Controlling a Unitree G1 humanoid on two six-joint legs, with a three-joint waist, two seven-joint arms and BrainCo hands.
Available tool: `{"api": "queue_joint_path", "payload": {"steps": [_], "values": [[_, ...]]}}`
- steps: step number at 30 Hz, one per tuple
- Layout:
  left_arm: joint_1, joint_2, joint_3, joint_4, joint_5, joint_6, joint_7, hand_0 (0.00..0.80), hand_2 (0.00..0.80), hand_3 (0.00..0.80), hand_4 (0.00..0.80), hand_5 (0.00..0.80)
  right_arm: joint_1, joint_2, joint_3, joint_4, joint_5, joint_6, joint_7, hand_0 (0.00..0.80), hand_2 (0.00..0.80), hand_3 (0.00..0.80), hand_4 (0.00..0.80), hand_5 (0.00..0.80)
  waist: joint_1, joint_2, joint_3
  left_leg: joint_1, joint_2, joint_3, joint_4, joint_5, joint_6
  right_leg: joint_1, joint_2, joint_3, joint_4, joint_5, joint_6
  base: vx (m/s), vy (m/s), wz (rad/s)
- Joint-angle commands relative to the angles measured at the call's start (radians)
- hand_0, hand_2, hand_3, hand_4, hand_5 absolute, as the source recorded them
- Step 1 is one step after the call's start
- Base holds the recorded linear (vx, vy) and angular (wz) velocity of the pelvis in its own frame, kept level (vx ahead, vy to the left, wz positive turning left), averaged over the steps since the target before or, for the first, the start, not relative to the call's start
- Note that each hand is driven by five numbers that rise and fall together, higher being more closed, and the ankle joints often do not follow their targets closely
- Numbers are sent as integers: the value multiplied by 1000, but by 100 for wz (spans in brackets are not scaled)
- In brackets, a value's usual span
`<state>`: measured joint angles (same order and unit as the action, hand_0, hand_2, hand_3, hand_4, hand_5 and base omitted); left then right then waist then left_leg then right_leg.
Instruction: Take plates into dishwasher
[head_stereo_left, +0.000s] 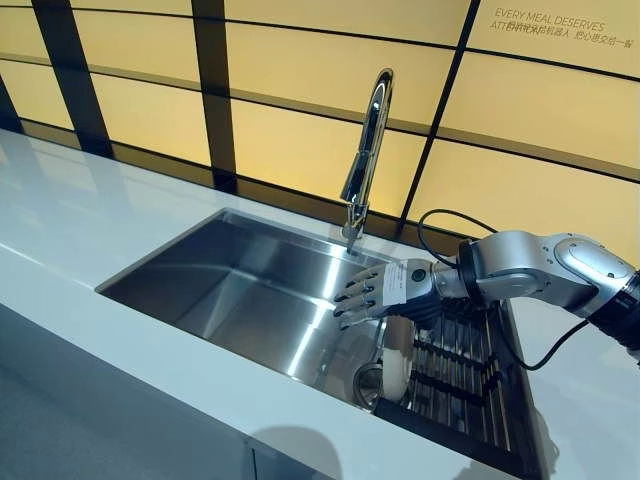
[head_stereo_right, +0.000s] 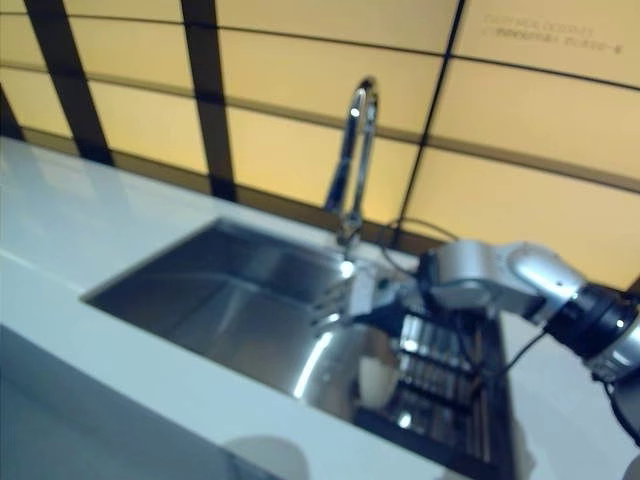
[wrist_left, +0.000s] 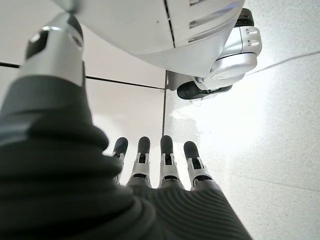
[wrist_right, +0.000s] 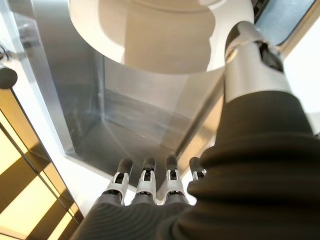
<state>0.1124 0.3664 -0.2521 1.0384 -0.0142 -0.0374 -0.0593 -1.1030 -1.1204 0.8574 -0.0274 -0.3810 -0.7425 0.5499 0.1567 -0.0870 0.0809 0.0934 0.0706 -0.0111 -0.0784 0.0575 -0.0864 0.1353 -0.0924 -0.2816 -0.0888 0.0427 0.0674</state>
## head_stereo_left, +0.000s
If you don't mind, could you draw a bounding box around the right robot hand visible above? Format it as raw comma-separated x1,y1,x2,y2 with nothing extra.
333,258,444,331

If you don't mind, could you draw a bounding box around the round steel sink strainer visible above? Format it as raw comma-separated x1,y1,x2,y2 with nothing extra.
352,362,385,409

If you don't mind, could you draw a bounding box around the chrome gooseneck kitchen faucet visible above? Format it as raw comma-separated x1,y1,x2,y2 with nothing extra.
339,68,395,256

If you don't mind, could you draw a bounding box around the beige ceramic plate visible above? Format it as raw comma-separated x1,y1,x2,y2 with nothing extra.
382,315,416,401

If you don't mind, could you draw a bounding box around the black dish drying rack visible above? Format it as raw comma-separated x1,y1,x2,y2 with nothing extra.
372,294,544,476

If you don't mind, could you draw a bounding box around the stainless steel sink basin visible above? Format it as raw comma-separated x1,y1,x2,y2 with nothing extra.
94,207,546,480

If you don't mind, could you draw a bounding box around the white cabinet door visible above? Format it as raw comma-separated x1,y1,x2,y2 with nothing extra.
252,447,284,480
0,302,251,480

